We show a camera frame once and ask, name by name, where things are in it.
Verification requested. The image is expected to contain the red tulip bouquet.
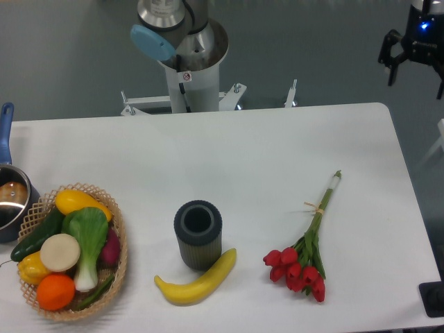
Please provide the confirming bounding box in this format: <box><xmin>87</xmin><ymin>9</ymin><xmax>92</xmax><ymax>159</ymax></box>
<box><xmin>263</xmin><ymin>170</ymin><xmax>342</xmax><ymax>303</ymax></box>

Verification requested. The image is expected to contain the white frame at right edge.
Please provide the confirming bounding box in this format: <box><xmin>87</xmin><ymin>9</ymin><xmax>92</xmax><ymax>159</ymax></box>
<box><xmin>425</xmin><ymin>119</ymin><xmax>444</xmax><ymax>160</ymax></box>

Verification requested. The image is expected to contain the green bean pod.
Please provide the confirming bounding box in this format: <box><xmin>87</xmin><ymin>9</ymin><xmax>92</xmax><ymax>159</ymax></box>
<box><xmin>75</xmin><ymin>275</ymin><xmax>114</xmax><ymax>311</ymax></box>

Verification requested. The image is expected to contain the yellow banana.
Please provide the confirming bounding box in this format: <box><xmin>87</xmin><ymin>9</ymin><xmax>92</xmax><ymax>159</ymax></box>
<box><xmin>153</xmin><ymin>248</ymin><xmax>237</xmax><ymax>306</ymax></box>

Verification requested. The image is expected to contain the white pedestal base frame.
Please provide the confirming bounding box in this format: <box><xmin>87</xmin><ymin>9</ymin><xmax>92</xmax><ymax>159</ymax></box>
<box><xmin>119</xmin><ymin>79</ymin><xmax>298</xmax><ymax>117</ymax></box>

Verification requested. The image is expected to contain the green bok choy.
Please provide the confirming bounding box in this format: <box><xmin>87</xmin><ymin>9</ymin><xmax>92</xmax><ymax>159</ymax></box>
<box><xmin>62</xmin><ymin>207</ymin><xmax>108</xmax><ymax>292</ymax></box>

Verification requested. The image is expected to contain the yellow squash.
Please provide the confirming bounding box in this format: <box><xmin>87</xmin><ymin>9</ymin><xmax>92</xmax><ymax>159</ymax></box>
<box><xmin>55</xmin><ymin>189</ymin><xmax>112</xmax><ymax>222</ymax></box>

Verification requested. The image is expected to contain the orange fruit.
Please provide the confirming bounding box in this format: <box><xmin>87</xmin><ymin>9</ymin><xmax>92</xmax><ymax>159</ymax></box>
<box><xmin>36</xmin><ymin>273</ymin><xmax>76</xmax><ymax>311</ymax></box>

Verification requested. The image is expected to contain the woven wicker basket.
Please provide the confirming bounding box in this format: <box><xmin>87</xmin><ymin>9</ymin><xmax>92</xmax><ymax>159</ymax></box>
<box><xmin>18</xmin><ymin>182</ymin><xmax>128</xmax><ymax>322</ymax></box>

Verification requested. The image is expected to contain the purple sweet potato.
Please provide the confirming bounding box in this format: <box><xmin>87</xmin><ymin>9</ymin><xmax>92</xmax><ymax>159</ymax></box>
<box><xmin>100</xmin><ymin>228</ymin><xmax>121</xmax><ymax>266</ymax></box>

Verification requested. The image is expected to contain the dark green cucumber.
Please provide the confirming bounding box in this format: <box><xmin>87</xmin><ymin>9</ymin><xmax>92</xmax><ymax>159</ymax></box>
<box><xmin>10</xmin><ymin>207</ymin><xmax>65</xmax><ymax>262</ymax></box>

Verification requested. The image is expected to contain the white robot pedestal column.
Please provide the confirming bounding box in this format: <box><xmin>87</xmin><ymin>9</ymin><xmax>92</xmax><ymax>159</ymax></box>
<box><xmin>163</xmin><ymin>65</ymin><xmax>219</xmax><ymax>114</ymax></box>

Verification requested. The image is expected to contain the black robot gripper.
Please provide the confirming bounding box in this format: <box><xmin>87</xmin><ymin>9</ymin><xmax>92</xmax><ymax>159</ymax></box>
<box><xmin>377</xmin><ymin>1</ymin><xmax>444</xmax><ymax>99</ymax></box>

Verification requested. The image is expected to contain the black device at table edge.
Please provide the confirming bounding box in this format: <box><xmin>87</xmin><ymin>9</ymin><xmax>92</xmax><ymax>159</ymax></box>
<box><xmin>418</xmin><ymin>281</ymin><xmax>443</xmax><ymax>318</ymax></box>

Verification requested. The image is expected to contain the yellow lemon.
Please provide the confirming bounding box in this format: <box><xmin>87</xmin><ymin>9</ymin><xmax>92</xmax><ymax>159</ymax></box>
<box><xmin>17</xmin><ymin>251</ymin><xmax>51</xmax><ymax>285</ymax></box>

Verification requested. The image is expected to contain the dark ribbed cylindrical vase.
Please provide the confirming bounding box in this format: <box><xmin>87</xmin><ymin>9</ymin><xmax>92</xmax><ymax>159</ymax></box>
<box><xmin>173</xmin><ymin>200</ymin><xmax>223</xmax><ymax>271</ymax></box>

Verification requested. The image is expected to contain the cream round disc vegetable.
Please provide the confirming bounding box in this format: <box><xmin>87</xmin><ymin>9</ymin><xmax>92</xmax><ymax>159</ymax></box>
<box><xmin>40</xmin><ymin>233</ymin><xmax>80</xmax><ymax>273</ymax></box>

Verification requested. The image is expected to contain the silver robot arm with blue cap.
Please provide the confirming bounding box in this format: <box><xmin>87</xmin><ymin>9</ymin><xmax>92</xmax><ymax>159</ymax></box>
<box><xmin>130</xmin><ymin>1</ymin><xmax>443</xmax><ymax>85</ymax></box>

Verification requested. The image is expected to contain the blue handled saucepan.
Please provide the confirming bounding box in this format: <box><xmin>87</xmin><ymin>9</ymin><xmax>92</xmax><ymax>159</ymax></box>
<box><xmin>1</xmin><ymin>103</ymin><xmax>40</xmax><ymax>243</ymax></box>

